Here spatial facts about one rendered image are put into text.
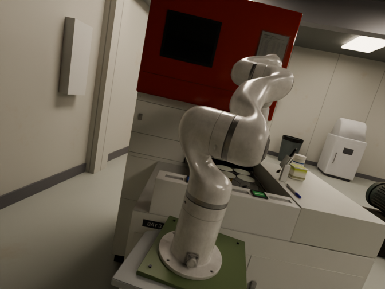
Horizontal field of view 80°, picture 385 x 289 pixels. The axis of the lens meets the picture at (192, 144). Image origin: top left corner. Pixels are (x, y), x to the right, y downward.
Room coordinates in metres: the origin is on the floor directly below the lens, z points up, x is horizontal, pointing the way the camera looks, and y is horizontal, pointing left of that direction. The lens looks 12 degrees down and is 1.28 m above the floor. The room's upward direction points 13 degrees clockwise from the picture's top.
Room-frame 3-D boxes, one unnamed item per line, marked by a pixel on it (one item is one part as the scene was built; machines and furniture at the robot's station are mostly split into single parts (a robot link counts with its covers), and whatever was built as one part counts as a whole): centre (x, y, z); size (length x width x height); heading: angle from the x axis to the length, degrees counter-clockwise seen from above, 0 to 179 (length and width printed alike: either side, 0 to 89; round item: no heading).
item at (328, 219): (1.12, -0.61, 0.89); 0.62 x 0.35 x 0.14; 2
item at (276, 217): (0.84, -0.17, 0.89); 0.55 x 0.09 x 0.14; 92
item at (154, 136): (1.42, -0.02, 1.02); 0.81 x 0.03 x 0.40; 92
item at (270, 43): (1.73, 0.00, 1.52); 0.81 x 0.75 x 0.60; 92
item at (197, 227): (0.59, -0.07, 0.92); 0.19 x 0.19 x 0.18
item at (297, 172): (1.20, -0.58, 1.00); 0.07 x 0.07 x 0.07; 3
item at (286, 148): (6.39, -2.68, 0.35); 0.56 x 0.55 x 0.70; 171
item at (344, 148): (5.99, -3.83, 0.75); 0.76 x 0.71 x 1.50; 171
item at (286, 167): (1.10, -0.47, 1.03); 0.06 x 0.04 x 0.13; 2
